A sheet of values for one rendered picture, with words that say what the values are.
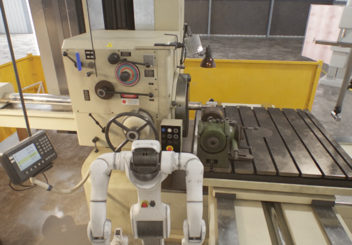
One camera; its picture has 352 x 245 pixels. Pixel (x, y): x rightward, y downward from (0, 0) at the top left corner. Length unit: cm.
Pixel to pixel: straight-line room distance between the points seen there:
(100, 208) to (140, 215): 25
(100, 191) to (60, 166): 269
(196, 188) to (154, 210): 29
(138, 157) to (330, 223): 149
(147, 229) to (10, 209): 227
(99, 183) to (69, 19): 176
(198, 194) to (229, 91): 327
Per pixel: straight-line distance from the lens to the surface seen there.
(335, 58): 771
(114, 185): 247
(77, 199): 334
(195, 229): 130
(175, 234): 273
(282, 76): 444
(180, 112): 198
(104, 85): 190
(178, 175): 248
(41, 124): 271
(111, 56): 178
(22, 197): 364
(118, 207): 261
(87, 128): 214
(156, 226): 153
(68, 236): 298
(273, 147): 232
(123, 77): 175
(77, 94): 204
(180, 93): 199
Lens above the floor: 216
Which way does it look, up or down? 25 degrees down
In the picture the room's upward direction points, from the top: straight up
